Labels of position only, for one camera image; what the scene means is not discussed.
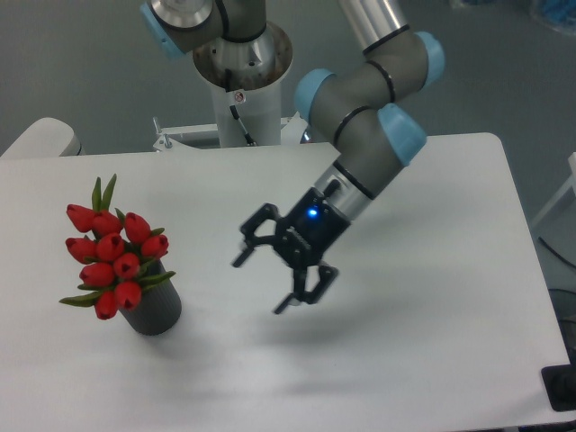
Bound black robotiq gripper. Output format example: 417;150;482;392
230;185;352;315

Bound red tulip bouquet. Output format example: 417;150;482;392
58;175;169;320

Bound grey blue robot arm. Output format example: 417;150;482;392
140;1;446;305

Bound dark grey ribbed vase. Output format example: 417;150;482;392
115;261;182;336

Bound white chair beside table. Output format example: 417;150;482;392
1;117;86;160

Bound black device at table edge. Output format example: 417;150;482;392
541;364;575;412

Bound blue items in clear bag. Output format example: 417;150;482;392
529;0;575;36

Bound black cable on pedestal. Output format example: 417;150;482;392
223;67;260;148

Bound black cable on floor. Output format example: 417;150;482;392
538;236;576;267

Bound white frame at right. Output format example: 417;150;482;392
530;153;575;233

